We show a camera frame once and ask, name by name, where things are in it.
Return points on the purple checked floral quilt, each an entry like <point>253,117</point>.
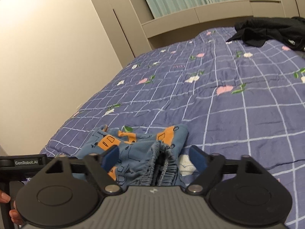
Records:
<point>234,99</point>

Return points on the person's left hand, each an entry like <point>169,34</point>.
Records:
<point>13,213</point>

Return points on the grey quilted mattress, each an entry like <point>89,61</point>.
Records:
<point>301,54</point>

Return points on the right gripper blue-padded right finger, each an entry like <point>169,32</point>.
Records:
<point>210,168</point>

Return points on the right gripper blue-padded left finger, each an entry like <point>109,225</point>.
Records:
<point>98,167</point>

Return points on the beige built-in wardrobe unit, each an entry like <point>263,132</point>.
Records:
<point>133,30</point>

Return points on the blue pants with orange trucks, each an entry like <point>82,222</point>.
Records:
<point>144,159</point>

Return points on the black clothing pile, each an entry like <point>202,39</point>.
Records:
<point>256,31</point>

